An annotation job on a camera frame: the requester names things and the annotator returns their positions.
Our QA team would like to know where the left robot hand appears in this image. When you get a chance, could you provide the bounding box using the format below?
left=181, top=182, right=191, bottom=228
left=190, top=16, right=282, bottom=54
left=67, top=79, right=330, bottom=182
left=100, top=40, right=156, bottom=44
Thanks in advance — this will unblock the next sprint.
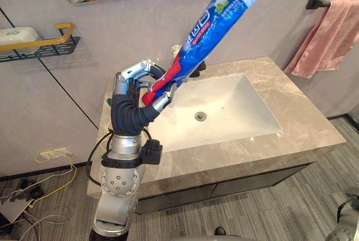
left=110, top=59, right=178, bottom=136

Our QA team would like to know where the blue toothpaste tube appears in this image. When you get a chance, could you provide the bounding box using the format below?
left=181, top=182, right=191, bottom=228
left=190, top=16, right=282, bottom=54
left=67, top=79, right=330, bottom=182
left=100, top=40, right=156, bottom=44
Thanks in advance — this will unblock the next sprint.
left=141, top=0, right=258, bottom=107

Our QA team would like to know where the white fluffy item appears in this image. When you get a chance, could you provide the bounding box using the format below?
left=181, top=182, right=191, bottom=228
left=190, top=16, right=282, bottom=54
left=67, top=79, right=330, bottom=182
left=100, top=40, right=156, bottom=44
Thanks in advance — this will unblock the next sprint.
left=169, top=44, right=182, bottom=58

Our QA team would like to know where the black faucet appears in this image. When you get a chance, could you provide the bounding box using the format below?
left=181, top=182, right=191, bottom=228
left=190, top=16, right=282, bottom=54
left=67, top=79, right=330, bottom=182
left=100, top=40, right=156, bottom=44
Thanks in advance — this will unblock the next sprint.
left=190, top=61, right=206, bottom=78

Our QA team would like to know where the white rectangular sink basin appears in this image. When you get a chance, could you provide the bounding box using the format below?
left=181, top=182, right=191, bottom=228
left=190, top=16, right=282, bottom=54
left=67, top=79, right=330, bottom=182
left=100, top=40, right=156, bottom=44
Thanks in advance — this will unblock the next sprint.
left=148, top=73, right=282, bottom=154

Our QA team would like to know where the grey vanity cabinet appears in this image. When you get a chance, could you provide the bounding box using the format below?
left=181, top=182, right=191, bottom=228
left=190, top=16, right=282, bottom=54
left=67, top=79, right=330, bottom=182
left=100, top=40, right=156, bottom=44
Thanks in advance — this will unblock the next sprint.
left=86, top=57, right=347, bottom=215

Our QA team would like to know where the black power adapter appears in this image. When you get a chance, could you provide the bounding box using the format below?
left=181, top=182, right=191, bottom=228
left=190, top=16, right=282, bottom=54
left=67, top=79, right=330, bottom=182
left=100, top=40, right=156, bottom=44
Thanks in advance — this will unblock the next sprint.
left=17, top=178, right=44, bottom=200

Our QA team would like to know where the white soap box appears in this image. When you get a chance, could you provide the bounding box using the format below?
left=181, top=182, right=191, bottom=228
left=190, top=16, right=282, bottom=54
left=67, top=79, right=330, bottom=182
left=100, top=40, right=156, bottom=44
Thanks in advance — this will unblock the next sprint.
left=0, top=26, right=40, bottom=56

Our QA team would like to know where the white flat board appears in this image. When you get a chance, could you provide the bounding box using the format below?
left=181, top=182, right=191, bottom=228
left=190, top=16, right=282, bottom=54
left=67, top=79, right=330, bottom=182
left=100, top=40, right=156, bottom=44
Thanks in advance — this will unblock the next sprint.
left=0, top=193, right=35, bottom=224

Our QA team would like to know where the pink towel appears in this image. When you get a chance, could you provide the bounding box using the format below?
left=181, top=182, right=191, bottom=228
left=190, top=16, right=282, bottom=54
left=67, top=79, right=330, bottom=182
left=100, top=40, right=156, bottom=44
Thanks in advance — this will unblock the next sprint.
left=283, top=0, right=359, bottom=79

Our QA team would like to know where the black towel bar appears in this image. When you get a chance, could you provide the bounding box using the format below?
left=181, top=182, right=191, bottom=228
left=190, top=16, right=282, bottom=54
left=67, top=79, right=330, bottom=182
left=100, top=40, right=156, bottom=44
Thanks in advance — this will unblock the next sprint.
left=305, top=0, right=332, bottom=10

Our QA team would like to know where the white wall socket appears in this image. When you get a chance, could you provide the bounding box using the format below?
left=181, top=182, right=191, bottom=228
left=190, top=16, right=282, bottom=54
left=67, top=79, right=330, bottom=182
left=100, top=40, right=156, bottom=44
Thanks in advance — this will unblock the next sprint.
left=40, top=147, right=70, bottom=161

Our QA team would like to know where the yellow cable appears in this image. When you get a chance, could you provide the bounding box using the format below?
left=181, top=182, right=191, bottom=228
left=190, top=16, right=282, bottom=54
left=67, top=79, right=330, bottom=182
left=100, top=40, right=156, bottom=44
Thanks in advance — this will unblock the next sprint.
left=29, top=151, right=77, bottom=208

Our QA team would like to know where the black wire wall shelf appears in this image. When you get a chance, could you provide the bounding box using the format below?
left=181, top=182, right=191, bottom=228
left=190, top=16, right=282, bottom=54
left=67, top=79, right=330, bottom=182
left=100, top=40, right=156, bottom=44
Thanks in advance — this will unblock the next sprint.
left=0, top=36, right=81, bottom=63

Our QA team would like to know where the white cable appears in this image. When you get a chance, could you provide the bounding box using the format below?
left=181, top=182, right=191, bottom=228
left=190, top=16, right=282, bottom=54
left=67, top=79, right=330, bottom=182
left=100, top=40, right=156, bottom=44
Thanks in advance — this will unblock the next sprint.
left=0, top=168, right=77, bottom=241

